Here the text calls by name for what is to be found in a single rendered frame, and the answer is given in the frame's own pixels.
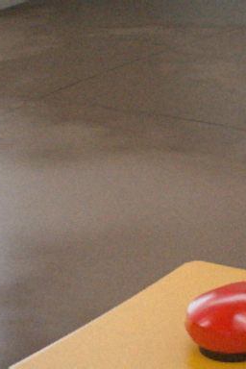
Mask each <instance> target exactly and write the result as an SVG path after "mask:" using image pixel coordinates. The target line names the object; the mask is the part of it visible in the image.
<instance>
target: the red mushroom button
mask: <svg viewBox="0 0 246 369"><path fill-rule="evenodd" d="M184 327H185V329H186V331H187V333H188V334H189V335H190V337H191V339H192V340H193V341H194V342H195V343H196V344H198V345H199V346H201V347H203V348H206V349H208V350H213V351H216V352H223V353H227V352H229V353H235V352H237V353H243V352H246V282H244V281H243V282H237V283H230V284H227V285H224V286H220V287H218V288H214V289H213V290H210V291H208V292H206V293H202V294H201V295H200V296H198V297H196V298H195V299H194V300H193V301H192V302H191V304H190V306H188V311H187V315H186V318H185V322H184Z"/></svg>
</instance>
